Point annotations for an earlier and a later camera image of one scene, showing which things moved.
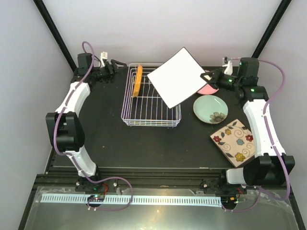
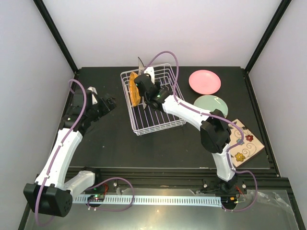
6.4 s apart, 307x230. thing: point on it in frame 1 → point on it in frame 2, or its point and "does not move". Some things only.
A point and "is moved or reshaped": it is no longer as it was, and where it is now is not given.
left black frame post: (55, 35) does not move
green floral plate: (211, 109) does not move
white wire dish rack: (142, 106) is moved or reshaped
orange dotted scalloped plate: (138, 81) is moved or reshaped
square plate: (236, 140) does not move
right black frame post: (278, 14) does not move
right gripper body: (224, 83) → (158, 85)
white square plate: (177, 78) → (141, 66)
